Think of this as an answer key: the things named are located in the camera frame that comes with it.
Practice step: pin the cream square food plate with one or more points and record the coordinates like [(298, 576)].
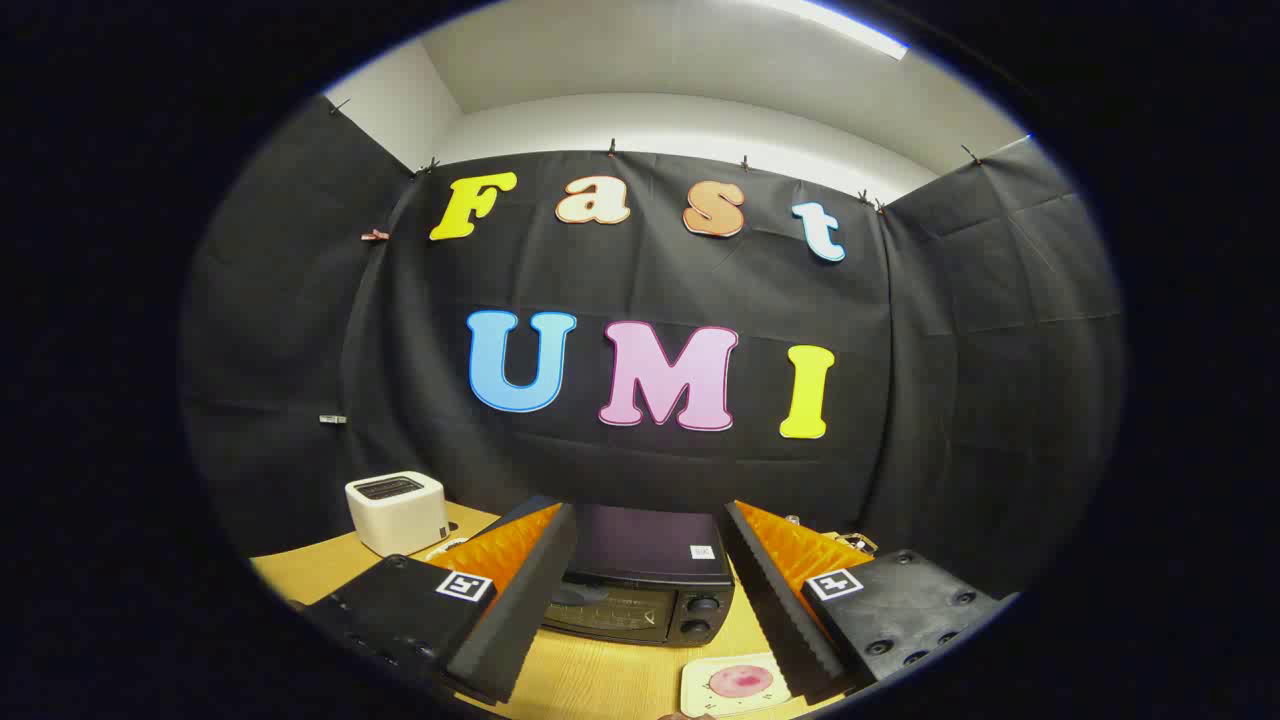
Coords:
[(697, 690)]

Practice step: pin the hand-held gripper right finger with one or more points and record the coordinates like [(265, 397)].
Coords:
[(780, 610)]

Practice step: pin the pink round bun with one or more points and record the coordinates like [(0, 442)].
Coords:
[(742, 681)]

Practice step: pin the row of black cloth clips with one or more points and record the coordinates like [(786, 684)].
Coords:
[(612, 148)]

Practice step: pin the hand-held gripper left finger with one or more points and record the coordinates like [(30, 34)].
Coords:
[(520, 620)]

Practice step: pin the white pop-up toaster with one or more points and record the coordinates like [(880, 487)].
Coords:
[(395, 515)]

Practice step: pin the black toaster oven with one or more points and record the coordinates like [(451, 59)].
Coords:
[(650, 545)]

